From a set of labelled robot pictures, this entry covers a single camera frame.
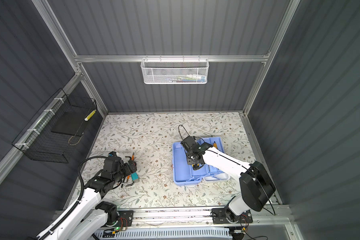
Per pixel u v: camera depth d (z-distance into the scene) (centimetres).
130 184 85
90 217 59
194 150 65
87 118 78
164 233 77
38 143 66
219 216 73
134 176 86
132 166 76
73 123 75
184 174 90
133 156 96
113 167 63
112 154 74
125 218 73
